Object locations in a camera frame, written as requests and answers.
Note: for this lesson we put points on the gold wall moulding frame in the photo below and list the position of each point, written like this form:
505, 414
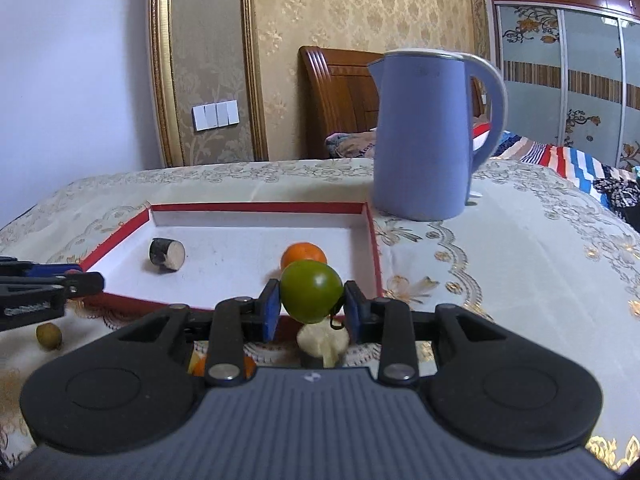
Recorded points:
167, 85

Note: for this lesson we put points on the striped colourful blanket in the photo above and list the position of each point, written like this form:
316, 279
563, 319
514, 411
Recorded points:
565, 160

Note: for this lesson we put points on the wardrobe with floral glass doors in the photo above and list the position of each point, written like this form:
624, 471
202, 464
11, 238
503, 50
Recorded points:
565, 60

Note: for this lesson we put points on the patterned pillow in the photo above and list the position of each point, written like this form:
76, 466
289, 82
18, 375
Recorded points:
352, 144

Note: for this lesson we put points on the green tomato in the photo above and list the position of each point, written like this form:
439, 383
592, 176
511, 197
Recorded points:
311, 291

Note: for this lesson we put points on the orange mandarin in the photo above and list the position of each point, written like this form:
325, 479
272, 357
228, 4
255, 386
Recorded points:
302, 254
201, 366

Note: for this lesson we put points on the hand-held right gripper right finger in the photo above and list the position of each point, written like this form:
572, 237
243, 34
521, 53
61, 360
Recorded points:
353, 310

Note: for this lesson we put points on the wooden bed headboard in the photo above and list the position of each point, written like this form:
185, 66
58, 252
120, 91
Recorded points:
340, 100

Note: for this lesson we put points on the small olive-green fruit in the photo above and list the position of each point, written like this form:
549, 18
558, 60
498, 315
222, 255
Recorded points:
48, 336

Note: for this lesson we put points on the cream embroidered tablecloth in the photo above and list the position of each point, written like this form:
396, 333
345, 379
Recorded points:
525, 270

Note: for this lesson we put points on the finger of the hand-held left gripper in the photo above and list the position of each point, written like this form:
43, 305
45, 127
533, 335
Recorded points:
47, 270
75, 285

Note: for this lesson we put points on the eggplant piece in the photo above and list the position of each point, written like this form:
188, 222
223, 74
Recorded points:
167, 255

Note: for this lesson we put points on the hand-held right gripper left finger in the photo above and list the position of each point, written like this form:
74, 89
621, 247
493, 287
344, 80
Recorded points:
270, 310

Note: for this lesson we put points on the peeled pale sugarcane piece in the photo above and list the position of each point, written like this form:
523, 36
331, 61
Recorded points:
322, 344

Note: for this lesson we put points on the blue electric kettle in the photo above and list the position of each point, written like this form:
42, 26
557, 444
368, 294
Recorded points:
420, 135

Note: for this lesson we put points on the white wall switch panel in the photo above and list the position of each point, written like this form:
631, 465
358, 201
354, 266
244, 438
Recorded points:
216, 115

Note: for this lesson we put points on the red and white shallow box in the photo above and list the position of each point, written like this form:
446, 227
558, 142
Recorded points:
235, 245

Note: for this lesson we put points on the dark patterned cloth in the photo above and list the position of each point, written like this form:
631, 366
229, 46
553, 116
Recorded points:
620, 192

